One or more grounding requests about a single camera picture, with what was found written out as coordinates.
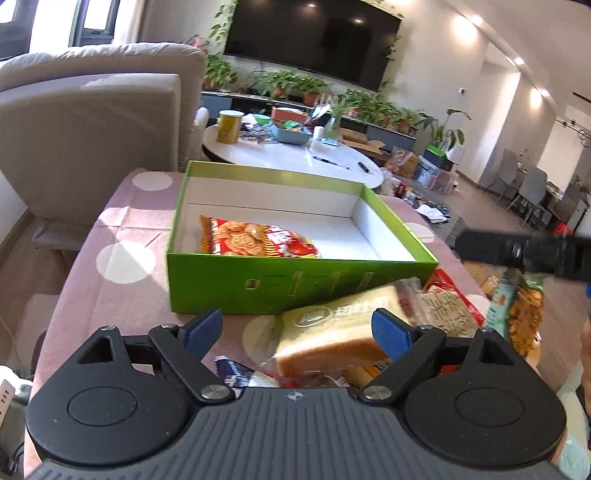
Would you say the yellow can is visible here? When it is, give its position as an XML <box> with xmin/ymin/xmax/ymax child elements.
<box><xmin>217</xmin><ymin>110</ymin><xmax>245</xmax><ymax>145</ymax></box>

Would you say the white oval coffee table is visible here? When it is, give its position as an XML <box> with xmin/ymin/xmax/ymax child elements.
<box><xmin>202</xmin><ymin>121</ymin><xmax>385</xmax><ymax>191</ymax></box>

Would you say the black television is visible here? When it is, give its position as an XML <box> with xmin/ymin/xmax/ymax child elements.
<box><xmin>224</xmin><ymin>0</ymin><xmax>402</xmax><ymax>93</ymax></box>

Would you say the pink polka dot tablecloth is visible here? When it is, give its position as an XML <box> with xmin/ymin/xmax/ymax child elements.
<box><xmin>23</xmin><ymin>168</ymin><xmax>541</xmax><ymax>480</ymax></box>

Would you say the dark television cabinet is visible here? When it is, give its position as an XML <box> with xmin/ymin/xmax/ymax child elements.
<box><xmin>201</xmin><ymin>90</ymin><xmax>419</xmax><ymax>154</ymax></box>

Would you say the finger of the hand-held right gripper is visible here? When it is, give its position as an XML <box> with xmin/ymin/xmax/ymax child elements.
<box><xmin>455</xmin><ymin>229</ymin><xmax>529</xmax><ymax>271</ymax></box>

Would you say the blue tray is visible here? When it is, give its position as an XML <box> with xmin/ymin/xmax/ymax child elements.
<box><xmin>269</xmin><ymin>121</ymin><xmax>314</xmax><ymax>147</ymax></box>

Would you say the green cardboard box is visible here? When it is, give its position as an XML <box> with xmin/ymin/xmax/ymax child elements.
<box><xmin>166</xmin><ymin>160</ymin><xmax>439</xmax><ymax>315</ymax></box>

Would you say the red square biscuit packet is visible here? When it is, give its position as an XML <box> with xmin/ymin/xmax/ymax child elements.
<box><xmin>418</xmin><ymin>268</ymin><xmax>485</xmax><ymax>337</ymax></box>

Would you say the person's light clothing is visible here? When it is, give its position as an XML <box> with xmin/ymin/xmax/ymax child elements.
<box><xmin>551</xmin><ymin>360</ymin><xmax>591</xmax><ymax>480</ymax></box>

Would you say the orange tissue box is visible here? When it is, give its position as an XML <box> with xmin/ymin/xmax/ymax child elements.
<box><xmin>271</xmin><ymin>106</ymin><xmax>311</xmax><ymax>123</ymax></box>

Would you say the green orange snack packet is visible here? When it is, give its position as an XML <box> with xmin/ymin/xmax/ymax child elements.
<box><xmin>487</xmin><ymin>270</ymin><xmax>546</xmax><ymax>357</ymax></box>

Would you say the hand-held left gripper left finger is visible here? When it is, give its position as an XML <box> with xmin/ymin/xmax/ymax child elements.
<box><xmin>74</xmin><ymin>308</ymin><xmax>236</xmax><ymax>404</ymax></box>

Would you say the red cracker packet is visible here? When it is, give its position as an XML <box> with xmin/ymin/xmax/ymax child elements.
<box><xmin>198</xmin><ymin>215</ymin><xmax>320</xmax><ymax>259</ymax></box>

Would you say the brown cardboard box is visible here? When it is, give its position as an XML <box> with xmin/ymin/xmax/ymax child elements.
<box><xmin>342</xmin><ymin>128</ymin><xmax>387</xmax><ymax>160</ymax></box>

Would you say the small green box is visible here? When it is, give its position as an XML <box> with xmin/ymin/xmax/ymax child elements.
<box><xmin>424</xmin><ymin>144</ymin><xmax>456</xmax><ymax>172</ymax></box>

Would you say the grey dining chair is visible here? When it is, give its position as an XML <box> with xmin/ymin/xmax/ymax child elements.
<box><xmin>488</xmin><ymin>148</ymin><xmax>520</xmax><ymax>200</ymax></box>
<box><xmin>512</xmin><ymin>166</ymin><xmax>549</xmax><ymax>223</ymax></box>

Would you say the glass vase with plant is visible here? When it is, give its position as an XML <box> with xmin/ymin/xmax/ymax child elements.
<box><xmin>322</xmin><ymin>98</ymin><xmax>346</xmax><ymax>140</ymax></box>

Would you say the blue white snack packet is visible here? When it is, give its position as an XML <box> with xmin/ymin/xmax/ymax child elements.
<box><xmin>215</xmin><ymin>355</ymin><xmax>278</xmax><ymax>393</ymax></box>

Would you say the beige sofa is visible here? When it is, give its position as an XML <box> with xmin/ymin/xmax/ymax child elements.
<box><xmin>0</xmin><ymin>41</ymin><xmax>208</xmax><ymax>224</ymax></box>

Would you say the sliced bread loaf packet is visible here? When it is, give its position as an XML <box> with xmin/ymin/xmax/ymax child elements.
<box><xmin>272</xmin><ymin>277</ymin><xmax>423</xmax><ymax>379</ymax></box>

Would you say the hanging vine plant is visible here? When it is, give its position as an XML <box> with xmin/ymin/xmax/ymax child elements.
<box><xmin>209</xmin><ymin>0</ymin><xmax>239</xmax><ymax>55</ymax></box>

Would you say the white power strip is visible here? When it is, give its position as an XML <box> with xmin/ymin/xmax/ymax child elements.
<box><xmin>0</xmin><ymin>378</ymin><xmax>17</xmax><ymax>417</ymax></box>

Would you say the dark framed window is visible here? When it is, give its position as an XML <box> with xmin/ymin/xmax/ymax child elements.
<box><xmin>0</xmin><ymin>0</ymin><xmax>118</xmax><ymax>61</ymax></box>

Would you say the large leaf plant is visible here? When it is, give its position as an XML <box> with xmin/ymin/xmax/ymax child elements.
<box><xmin>417</xmin><ymin>108</ymin><xmax>472</xmax><ymax>149</ymax></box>

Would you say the black pen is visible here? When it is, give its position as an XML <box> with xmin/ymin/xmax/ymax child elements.
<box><xmin>313</xmin><ymin>156</ymin><xmax>352</xmax><ymax>171</ymax></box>

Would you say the potted green plant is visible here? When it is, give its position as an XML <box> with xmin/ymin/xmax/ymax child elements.
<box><xmin>295</xmin><ymin>76</ymin><xmax>329</xmax><ymax>106</ymax></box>
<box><xmin>252</xmin><ymin>69</ymin><xmax>296</xmax><ymax>99</ymax></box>
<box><xmin>203</xmin><ymin>53</ymin><xmax>237</xmax><ymax>91</ymax></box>
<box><xmin>341</xmin><ymin>90</ymin><xmax>385</xmax><ymax>121</ymax></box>

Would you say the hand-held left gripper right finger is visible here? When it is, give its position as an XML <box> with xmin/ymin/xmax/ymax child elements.
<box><xmin>360</xmin><ymin>308</ymin><xmax>515</xmax><ymax>403</ymax></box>

